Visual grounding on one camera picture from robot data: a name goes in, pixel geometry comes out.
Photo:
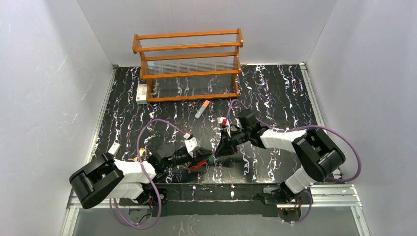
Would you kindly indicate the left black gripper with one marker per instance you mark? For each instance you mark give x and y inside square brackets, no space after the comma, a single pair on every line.
[196,155]

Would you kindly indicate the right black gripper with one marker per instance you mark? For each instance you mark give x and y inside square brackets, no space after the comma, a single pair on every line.
[228,141]

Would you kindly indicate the red white keyring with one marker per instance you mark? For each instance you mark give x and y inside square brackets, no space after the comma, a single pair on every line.
[197,166]

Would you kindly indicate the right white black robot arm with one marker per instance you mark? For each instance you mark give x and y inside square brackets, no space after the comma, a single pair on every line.
[317,152]

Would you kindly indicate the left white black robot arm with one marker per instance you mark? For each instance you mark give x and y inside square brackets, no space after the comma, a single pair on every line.
[106,177]

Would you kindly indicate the orange grey marker pen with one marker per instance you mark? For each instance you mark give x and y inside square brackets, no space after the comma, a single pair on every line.
[202,109]

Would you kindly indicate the white small tag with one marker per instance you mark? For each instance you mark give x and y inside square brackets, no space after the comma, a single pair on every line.
[114,148]

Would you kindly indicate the small white red box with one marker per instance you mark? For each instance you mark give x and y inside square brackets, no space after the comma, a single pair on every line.
[141,94]

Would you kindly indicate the wooden three-tier shelf rack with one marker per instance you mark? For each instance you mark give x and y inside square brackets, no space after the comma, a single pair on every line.
[192,55]

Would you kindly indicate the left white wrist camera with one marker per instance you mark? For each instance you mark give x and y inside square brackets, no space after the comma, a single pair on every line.
[192,145]

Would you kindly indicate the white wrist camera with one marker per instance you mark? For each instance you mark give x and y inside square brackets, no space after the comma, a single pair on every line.
[192,145]
[225,127]

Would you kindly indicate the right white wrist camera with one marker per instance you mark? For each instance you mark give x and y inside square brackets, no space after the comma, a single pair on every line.
[225,127]

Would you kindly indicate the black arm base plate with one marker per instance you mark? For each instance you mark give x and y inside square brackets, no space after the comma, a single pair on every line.
[229,199]

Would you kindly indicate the aluminium front frame rail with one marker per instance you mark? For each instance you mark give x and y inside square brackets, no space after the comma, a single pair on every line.
[334,210]

